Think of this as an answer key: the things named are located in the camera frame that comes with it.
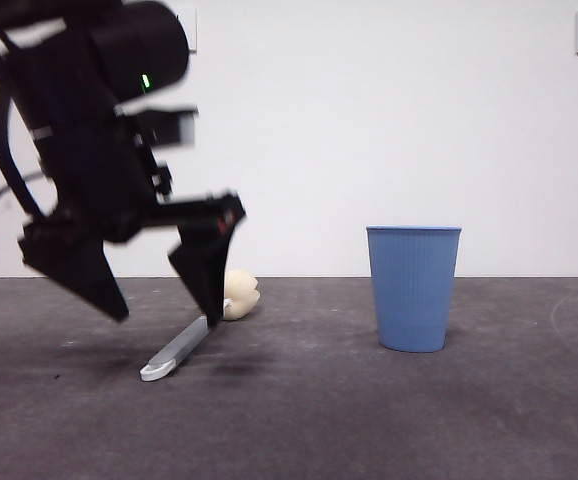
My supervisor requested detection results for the grey-handled sponge cup brush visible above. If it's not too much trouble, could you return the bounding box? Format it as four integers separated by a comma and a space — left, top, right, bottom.
138, 268, 262, 384

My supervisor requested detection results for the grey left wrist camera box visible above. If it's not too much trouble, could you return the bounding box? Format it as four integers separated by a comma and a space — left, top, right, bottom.
151, 107, 198, 149

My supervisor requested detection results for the blue ribbed plastic cup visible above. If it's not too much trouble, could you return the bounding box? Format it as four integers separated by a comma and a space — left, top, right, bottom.
366, 225, 464, 354

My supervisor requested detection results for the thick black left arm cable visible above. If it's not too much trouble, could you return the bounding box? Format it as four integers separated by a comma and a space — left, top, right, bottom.
0, 89, 40, 219

